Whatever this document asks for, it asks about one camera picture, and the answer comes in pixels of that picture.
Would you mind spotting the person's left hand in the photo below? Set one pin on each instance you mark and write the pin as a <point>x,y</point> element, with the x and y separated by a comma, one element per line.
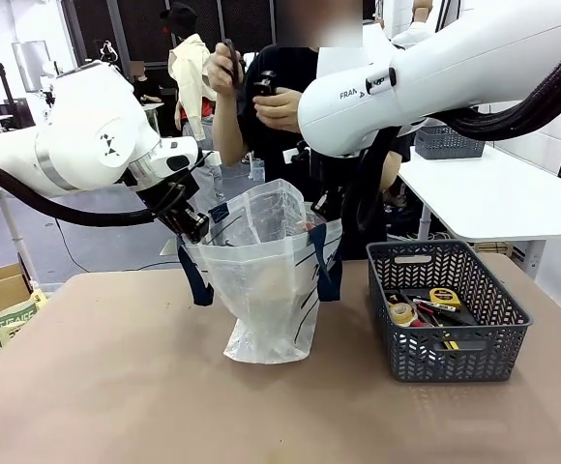
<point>280,113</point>

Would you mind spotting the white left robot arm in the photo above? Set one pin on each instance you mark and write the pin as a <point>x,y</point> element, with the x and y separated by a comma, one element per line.
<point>82,130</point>

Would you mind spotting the green white printed box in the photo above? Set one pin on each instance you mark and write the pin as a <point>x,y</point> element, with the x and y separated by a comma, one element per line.
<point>12,321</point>

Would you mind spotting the grey plastic basket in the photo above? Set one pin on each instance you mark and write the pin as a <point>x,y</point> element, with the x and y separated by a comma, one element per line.
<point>454,362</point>
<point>447,142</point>

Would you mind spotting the yellow tape roll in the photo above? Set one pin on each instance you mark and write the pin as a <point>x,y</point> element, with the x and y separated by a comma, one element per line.
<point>399,315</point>

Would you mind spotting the large black monitor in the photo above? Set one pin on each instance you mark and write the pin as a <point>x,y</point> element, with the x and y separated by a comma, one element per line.
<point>19,108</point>

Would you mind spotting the red utility knife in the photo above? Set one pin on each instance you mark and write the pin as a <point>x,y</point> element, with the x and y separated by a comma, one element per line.
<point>428,306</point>

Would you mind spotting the flat black tool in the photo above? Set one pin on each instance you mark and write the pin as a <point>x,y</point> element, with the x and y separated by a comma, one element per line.
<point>462,318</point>

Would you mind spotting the person in beige jacket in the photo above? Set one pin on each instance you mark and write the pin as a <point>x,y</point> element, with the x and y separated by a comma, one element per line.
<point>188,82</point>

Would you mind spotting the person's right hand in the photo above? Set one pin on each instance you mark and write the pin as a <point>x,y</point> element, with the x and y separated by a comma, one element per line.
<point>220,72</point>

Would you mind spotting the person's right forearm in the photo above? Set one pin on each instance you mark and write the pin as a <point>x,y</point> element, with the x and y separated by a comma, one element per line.
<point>227,135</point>

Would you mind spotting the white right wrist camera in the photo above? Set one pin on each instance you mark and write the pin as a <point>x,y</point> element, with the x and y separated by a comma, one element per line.
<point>291,155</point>

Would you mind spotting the seated person in black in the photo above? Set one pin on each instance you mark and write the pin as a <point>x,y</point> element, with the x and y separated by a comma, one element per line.
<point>147,89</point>

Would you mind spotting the person in black t-shirt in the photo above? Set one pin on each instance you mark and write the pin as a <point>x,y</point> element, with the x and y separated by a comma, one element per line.
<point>271,159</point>

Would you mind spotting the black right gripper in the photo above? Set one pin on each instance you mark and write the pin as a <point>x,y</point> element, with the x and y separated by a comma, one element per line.
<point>330,181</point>

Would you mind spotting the yellow tape measure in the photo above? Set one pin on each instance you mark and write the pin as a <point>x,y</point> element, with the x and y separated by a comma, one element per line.
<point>442,296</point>

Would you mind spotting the person's left forearm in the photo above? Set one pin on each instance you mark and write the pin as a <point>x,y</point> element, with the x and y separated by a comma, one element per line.
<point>391,171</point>

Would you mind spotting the yellow black hand tool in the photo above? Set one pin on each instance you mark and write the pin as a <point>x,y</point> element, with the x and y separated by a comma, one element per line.
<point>450,342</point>

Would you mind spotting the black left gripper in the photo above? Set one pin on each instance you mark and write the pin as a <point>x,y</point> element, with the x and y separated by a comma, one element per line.
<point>167,195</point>

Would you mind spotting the grey wall panel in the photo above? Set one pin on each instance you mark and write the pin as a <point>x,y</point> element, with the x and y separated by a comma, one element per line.
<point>31,65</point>

